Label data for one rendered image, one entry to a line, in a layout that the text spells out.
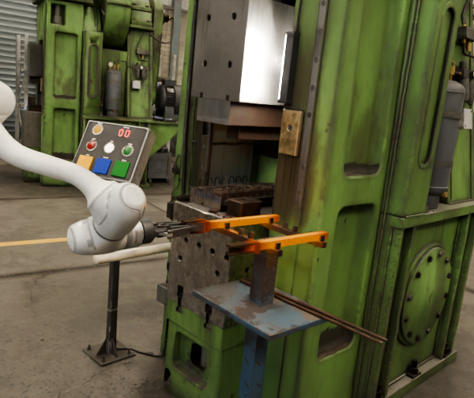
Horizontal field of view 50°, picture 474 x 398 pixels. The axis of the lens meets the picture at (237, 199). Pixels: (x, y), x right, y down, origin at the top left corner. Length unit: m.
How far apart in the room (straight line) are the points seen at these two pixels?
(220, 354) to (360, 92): 1.20
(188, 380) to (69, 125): 5.02
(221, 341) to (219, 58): 1.14
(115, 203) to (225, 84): 0.91
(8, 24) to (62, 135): 3.46
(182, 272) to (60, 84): 4.94
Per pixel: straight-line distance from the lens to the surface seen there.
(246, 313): 1.70
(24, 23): 10.00
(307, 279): 2.02
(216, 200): 2.10
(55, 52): 6.90
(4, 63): 9.91
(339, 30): 1.92
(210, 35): 2.16
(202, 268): 2.13
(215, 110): 2.10
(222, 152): 2.40
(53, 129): 6.91
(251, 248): 1.50
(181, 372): 2.42
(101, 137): 2.52
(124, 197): 1.30
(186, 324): 2.29
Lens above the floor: 1.39
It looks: 12 degrees down
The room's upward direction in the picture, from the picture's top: 6 degrees clockwise
